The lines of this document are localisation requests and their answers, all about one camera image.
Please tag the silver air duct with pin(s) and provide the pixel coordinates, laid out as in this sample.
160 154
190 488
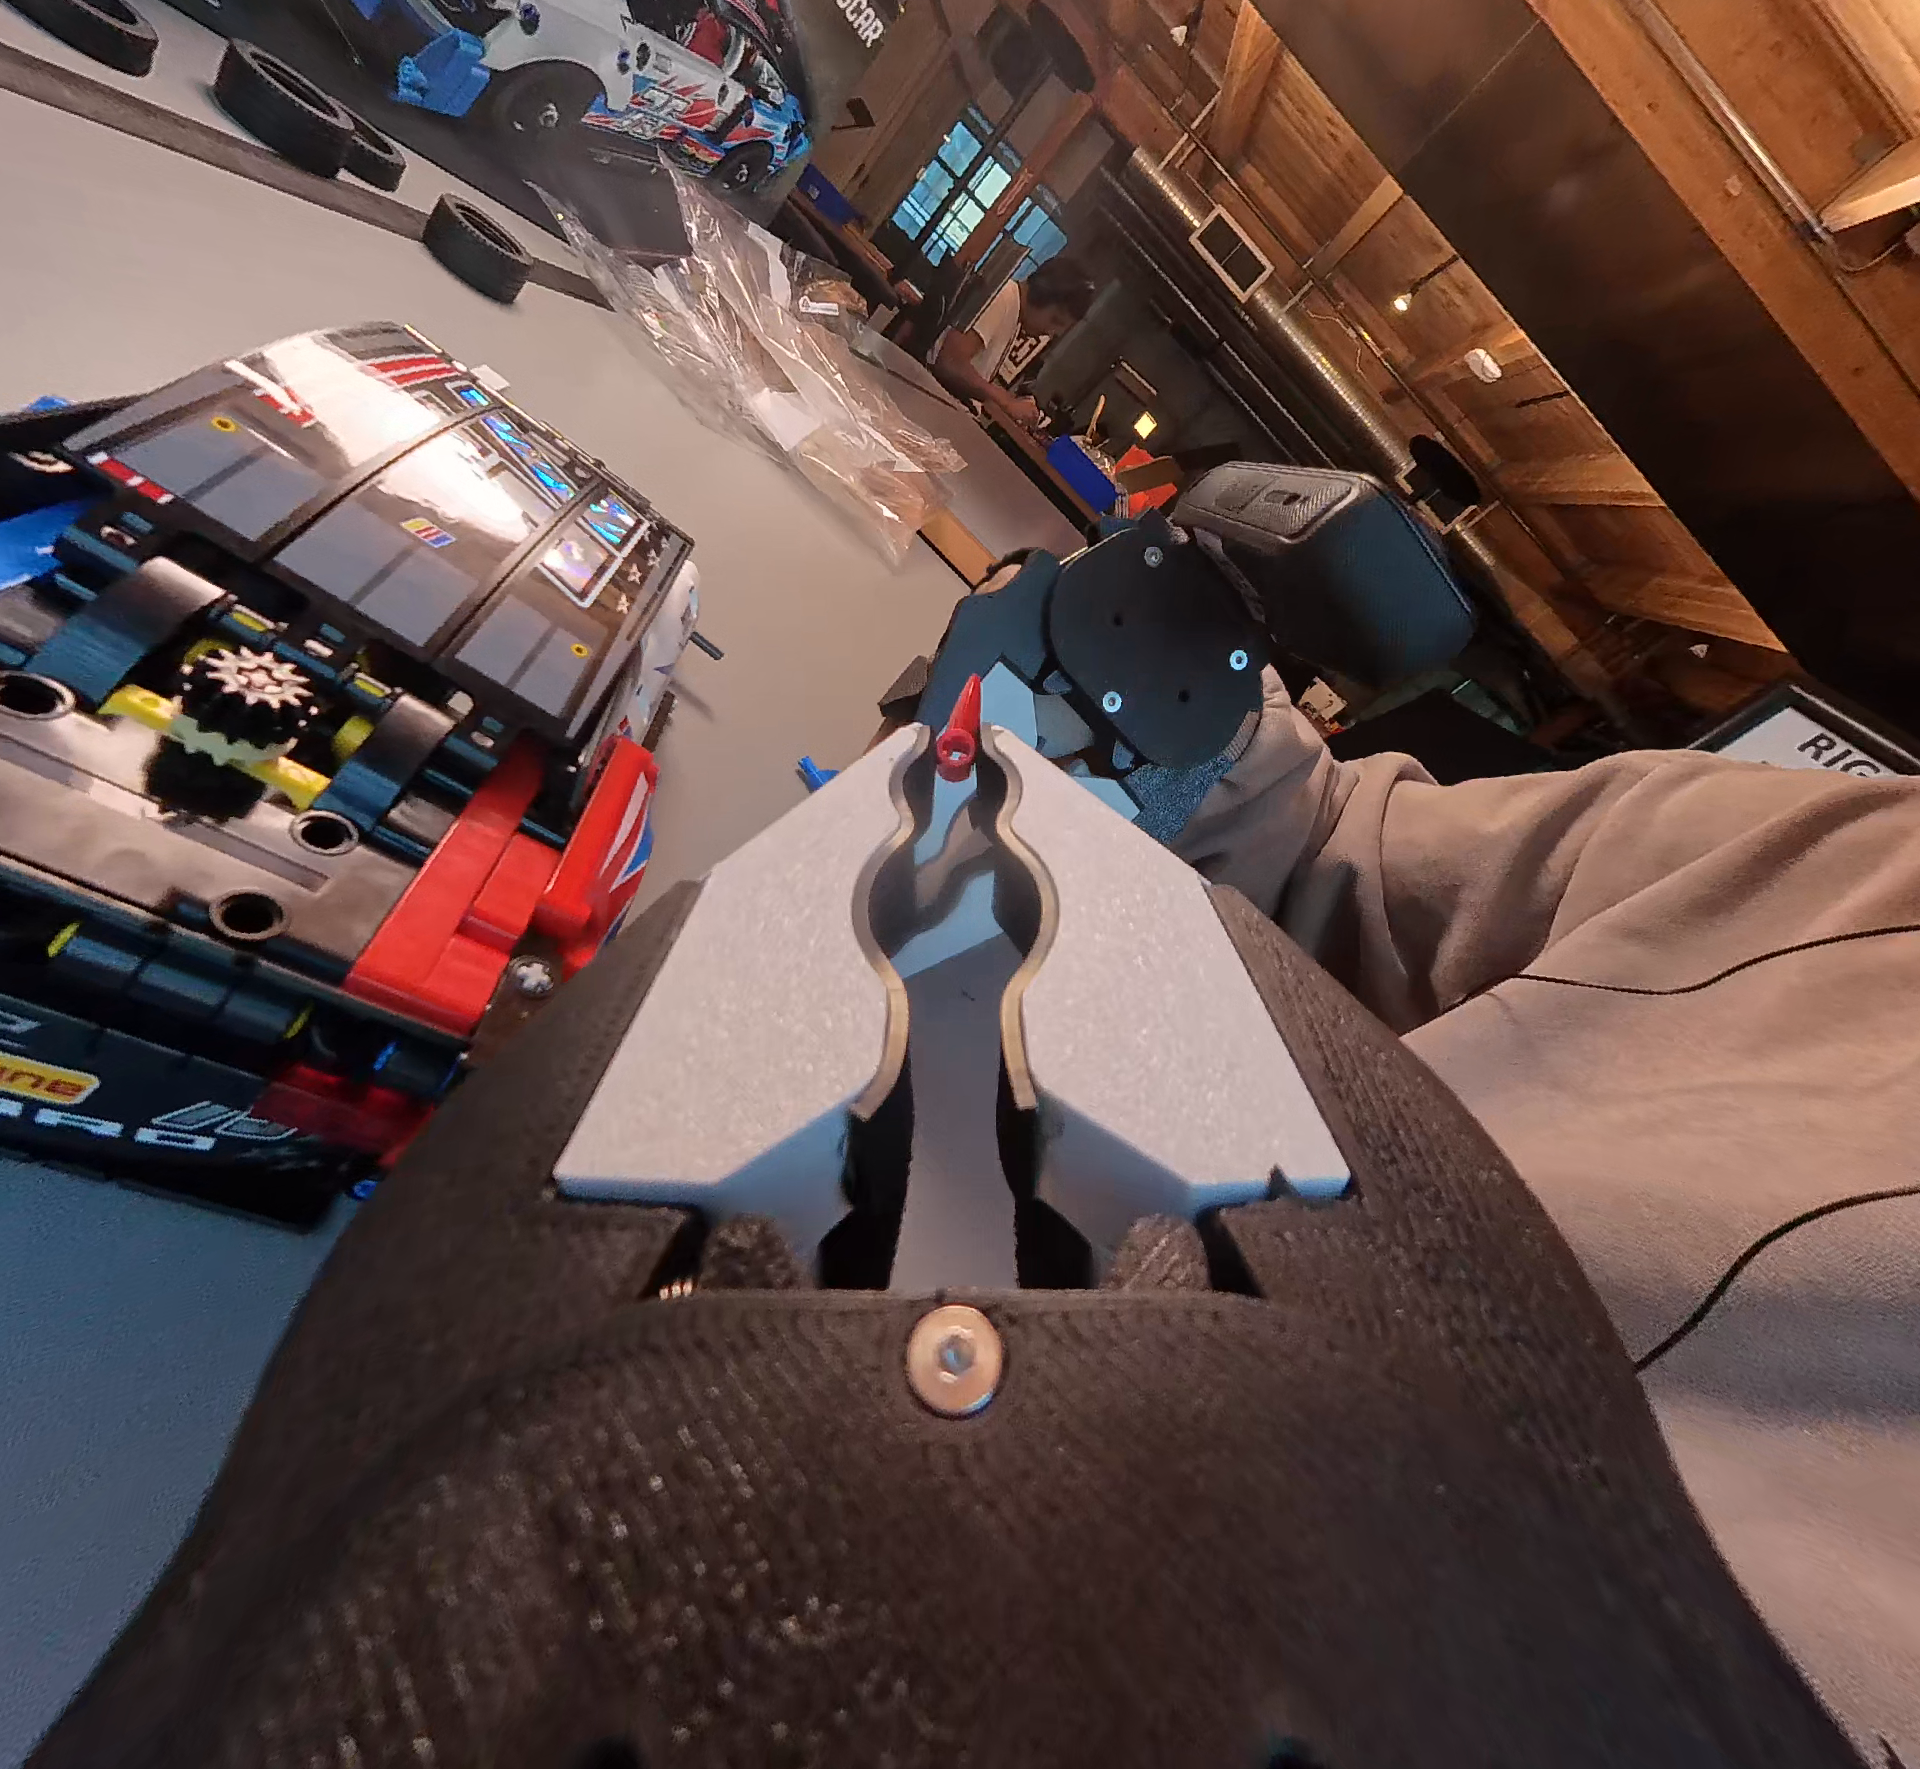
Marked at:
1290 329

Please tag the lego race car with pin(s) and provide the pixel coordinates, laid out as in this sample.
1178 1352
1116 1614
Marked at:
376 626

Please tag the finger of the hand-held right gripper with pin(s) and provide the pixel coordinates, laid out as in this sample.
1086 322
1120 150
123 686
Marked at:
908 695
1059 727

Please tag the red pointed lego piece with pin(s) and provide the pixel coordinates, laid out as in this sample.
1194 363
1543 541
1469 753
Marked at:
963 740

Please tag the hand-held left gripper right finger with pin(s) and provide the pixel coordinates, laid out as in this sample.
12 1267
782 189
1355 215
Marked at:
1171 1033

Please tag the small blue bin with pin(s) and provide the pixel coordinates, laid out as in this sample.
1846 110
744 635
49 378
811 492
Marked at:
1081 470

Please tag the white sign with black tag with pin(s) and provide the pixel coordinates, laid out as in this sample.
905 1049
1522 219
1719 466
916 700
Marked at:
1821 740

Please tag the person's right forearm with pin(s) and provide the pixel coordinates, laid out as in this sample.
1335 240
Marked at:
1571 857

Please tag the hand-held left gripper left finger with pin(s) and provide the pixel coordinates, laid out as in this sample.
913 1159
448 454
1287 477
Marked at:
733 1033

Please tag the paned window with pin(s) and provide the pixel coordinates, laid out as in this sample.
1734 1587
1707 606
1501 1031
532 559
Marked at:
963 185

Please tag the crumpled clear plastic bags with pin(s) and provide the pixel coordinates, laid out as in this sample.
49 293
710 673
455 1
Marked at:
751 361

